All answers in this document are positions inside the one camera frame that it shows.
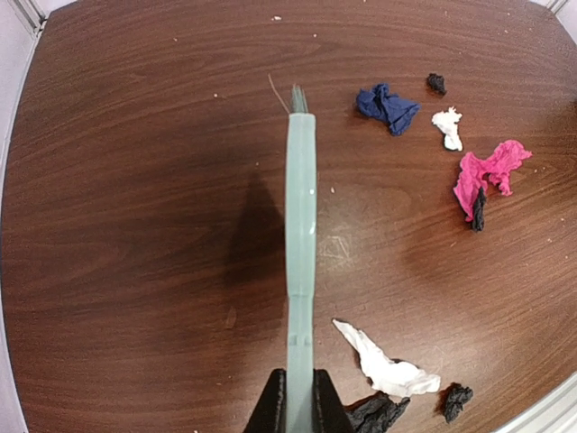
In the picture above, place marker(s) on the front aluminium rail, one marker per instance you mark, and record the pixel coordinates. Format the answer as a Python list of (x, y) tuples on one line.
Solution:
[(555, 413)]

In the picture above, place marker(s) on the left aluminium frame post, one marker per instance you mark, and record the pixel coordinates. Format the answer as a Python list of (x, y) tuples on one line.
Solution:
[(31, 14)]

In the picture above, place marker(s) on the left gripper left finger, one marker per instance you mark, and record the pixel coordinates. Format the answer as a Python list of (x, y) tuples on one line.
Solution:
[(268, 415)]

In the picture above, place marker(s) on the dark blue scrap near back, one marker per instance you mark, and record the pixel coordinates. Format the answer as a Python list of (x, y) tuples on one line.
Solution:
[(381, 104)]

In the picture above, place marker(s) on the small black scrap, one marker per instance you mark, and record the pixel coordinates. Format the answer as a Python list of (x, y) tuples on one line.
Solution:
[(435, 83), (455, 397)]

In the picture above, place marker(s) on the black scrap front left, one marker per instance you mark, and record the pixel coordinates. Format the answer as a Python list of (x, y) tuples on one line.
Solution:
[(376, 413)]

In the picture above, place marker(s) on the mint green hand brush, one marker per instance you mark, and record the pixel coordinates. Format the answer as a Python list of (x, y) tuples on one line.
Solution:
[(300, 257)]

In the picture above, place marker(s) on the long white paper scrap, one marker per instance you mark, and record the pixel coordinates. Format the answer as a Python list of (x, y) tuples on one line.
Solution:
[(400, 379)]

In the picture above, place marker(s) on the small black scrap back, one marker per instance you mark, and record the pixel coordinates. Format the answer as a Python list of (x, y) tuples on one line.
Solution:
[(435, 83)]

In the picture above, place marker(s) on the small white paper scrap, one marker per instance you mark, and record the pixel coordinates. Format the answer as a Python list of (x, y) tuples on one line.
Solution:
[(447, 122)]

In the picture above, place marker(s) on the large pink paper scrap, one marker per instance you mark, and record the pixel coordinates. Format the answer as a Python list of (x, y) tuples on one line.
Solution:
[(476, 173)]

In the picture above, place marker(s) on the black scrap under pink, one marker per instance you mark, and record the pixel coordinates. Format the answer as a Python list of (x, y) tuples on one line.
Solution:
[(478, 211)]

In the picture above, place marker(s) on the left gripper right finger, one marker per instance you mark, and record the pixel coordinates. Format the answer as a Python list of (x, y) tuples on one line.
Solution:
[(329, 415)]

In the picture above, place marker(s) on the small black scrap front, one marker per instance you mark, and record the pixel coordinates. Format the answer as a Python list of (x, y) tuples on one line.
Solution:
[(455, 397)]

